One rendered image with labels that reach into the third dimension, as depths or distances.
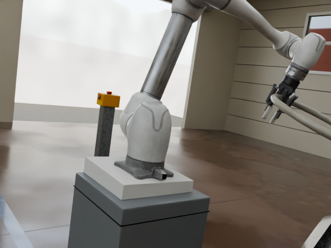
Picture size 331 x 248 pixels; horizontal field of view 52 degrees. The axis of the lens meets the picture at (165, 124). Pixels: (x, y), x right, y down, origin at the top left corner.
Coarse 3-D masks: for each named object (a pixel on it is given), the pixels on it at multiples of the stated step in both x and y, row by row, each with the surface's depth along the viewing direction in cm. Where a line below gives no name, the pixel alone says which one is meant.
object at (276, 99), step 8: (272, 96) 145; (280, 96) 156; (280, 104) 136; (296, 104) 164; (288, 112) 131; (296, 112) 129; (312, 112) 165; (296, 120) 129; (304, 120) 126; (328, 120) 163; (312, 128) 125; (320, 128) 123; (328, 136) 123
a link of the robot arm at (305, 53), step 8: (312, 32) 149; (296, 40) 157; (304, 40) 150; (312, 40) 147; (320, 40) 147; (296, 48) 153; (304, 48) 149; (312, 48) 147; (320, 48) 148; (296, 56) 152; (304, 56) 149; (312, 56) 148; (304, 64) 150; (312, 64) 150
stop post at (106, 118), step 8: (104, 96) 219; (112, 96) 222; (120, 96) 225; (104, 104) 220; (112, 104) 223; (104, 112) 223; (112, 112) 226; (104, 120) 224; (112, 120) 227; (104, 128) 225; (112, 128) 228; (104, 136) 226; (96, 144) 230; (104, 144) 227; (96, 152) 230; (104, 152) 228
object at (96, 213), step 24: (96, 192) 124; (192, 192) 135; (72, 216) 140; (96, 216) 123; (120, 216) 110; (144, 216) 114; (168, 216) 121; (192, 216) 128; (72, 240) 139; (96, 240) 123; (120, 240) 110; (144, 240) 116; (168, 240) 123; (192, 240) 131
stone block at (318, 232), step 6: (330, 216) 146; (324, 222) 146; (330, 222) 140; (318, 228) 146; (324, 228) 141; (330, 228) 138; (312, 234) 146; (318, 234) 141; (324, 234) 137; (330, 234) 136; (306, 240) 147; (312, 240) 142; (318, 240) 137; (324, 240) 135; (330, 240) 134; (306, 246) 142; (312, 246) 137; (318, 246) 135; (324, 246) 134; (330, 246) 133
